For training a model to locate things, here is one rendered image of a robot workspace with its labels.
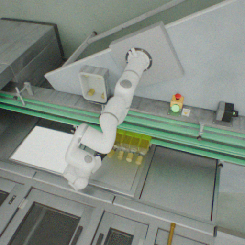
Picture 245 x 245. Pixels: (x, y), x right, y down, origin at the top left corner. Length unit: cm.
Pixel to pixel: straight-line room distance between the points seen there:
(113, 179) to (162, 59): 78
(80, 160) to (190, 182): 79
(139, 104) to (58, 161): 66
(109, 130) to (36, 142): 93
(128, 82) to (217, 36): 48
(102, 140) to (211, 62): 73
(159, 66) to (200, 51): 22
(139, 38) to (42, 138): 101
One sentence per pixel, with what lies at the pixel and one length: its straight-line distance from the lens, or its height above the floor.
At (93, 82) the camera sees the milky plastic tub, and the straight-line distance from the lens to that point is 169.
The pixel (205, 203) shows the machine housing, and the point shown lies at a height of 121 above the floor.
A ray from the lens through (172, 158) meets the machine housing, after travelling 170.
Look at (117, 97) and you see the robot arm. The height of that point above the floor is 116.
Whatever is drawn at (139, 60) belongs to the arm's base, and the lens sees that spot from 135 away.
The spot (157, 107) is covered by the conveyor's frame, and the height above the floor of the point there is 83.
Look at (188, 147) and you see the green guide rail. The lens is 161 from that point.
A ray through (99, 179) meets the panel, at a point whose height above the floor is 127.
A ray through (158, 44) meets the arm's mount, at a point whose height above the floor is 80.
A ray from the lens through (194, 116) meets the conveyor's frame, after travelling 154.
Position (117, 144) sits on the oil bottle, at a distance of 153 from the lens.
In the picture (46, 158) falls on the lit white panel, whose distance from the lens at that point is 175.
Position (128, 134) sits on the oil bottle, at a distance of 157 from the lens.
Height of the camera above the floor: 195
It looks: 39 degrees down
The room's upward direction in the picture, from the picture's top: 155 degrees counter-clockwise
